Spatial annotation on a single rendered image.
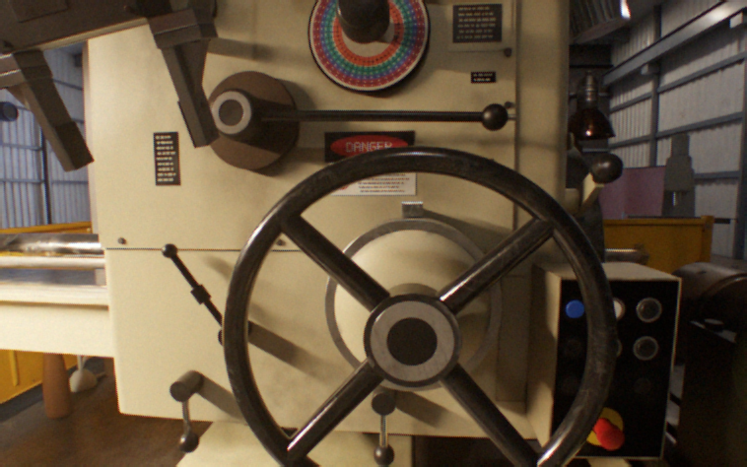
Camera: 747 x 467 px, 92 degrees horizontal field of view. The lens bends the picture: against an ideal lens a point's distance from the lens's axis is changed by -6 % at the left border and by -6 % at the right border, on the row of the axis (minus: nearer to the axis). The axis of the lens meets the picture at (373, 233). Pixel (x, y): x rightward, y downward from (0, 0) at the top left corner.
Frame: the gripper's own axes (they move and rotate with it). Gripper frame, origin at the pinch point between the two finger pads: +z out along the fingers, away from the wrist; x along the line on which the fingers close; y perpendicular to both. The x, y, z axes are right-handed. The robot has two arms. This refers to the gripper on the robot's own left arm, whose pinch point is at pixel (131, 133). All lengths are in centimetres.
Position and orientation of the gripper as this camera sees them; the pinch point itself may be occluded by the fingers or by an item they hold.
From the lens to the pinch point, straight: 40.5
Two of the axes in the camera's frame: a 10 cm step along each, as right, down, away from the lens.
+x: -9.9, 1.2, 1.2
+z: 1.6, 8.6, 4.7
